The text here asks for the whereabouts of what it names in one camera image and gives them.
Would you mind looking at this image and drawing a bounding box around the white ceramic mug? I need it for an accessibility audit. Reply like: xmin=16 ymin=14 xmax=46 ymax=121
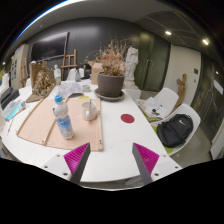
xmin=81 ymin=99 xmax=98 ymax=121

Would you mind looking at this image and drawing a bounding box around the light blue book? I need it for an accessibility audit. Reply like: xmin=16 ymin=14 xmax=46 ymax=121
xmin=2 ymin=99 xmax=27 ymax=121

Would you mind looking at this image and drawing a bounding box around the wooden easel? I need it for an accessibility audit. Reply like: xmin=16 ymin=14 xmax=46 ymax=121
xmin=60 ymin=48 xmax=78 ymax=81

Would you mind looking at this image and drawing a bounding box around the black desktop device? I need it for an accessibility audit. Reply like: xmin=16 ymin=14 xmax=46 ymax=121
xmin=0 ymin=87 xmax=20 ymax=109

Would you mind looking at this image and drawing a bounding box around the black wall screen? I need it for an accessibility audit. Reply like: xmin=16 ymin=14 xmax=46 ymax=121
xmin=30 ymin=31 xmax=69 ymax=63

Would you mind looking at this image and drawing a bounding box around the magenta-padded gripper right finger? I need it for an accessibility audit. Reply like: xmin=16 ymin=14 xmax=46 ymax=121
xmin=131 ymin=142 xmax=183 ymax=186

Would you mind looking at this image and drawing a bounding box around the black backpack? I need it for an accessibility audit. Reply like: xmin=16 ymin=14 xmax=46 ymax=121
xmin=156 ymin=113 xmax=194 ymax=149

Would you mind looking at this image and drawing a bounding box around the grey plant saucer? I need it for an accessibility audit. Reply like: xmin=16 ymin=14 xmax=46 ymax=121
xmin=94 ymin=88 xmax=125 ymax=102

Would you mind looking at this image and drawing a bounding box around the stack of papers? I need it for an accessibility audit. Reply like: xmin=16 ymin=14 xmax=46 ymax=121
xmin=138 ymin=96 xmax=164 ymax=119

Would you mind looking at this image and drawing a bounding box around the blue-capped milky drink bottle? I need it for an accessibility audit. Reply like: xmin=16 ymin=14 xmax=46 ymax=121
xmin=53 ymin=94 xmax=75 ymax=140

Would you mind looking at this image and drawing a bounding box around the grey potted dried plant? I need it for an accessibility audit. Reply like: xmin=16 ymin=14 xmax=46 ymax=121
xmin=96 ymin=38 xmax=129 ymax=98

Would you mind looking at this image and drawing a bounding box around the light wooden board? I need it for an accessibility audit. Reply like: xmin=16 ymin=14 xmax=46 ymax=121
xmin=16 ymin=96 xmax=104 ymax=152

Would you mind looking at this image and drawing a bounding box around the white chair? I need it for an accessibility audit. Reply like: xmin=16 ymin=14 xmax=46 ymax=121
xmin=149 ymin=103 xmax=202 ymax=156
xmin=139 ymin=87 xmax=180 ymax=119

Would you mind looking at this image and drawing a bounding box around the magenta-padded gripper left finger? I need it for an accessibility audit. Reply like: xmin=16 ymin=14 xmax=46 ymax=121
xmin=41 ymin=142 xmax=92 ymax=184

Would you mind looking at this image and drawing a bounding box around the flat round red coaster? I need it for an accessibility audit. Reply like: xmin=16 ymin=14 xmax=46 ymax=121
xmin=120 ymin=113 xmax=136 ymax=124

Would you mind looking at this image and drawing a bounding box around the white pedestal block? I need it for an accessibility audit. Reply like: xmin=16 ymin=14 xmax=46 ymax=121
xmin=123 ymin=88 xmax=143 ymax=101

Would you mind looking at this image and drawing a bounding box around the brown carved wood sculpture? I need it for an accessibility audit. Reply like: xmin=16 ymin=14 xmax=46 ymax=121
xmin=26 ymin=60 xmax=57 ymax=103

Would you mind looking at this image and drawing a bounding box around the wooden standing figure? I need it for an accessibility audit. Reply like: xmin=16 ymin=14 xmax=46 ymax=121
xmin=176 ymin=73 xmax=188 ymax=107

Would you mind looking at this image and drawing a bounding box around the white stone statue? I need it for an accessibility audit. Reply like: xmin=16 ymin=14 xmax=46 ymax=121
xmin=123 ymin=46 xmax=140 ymax=90

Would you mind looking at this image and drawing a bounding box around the cardboard box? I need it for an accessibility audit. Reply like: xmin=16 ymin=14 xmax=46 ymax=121
xmin=88 ymin=60 xmax=105 ymax=85

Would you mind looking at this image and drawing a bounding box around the small green-tinted bottle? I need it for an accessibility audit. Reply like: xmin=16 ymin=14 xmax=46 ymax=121
xmin=53 ymin=64 xmax=62 ymax=86

